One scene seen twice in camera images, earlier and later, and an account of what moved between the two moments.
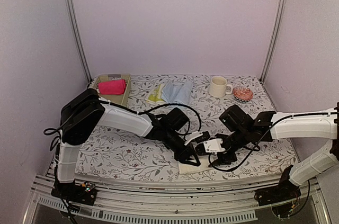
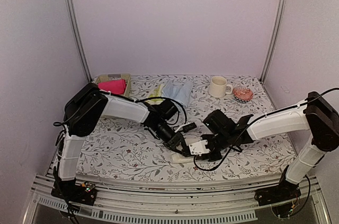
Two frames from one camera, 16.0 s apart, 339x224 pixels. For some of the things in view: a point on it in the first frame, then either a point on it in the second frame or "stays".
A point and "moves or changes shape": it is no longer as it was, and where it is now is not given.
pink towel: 115,87 stays
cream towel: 185,168 moves or changes shape
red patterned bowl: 242,93 stays
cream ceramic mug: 218,87 stays
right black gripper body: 226,159 -> 214,158
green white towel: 155,97 stays
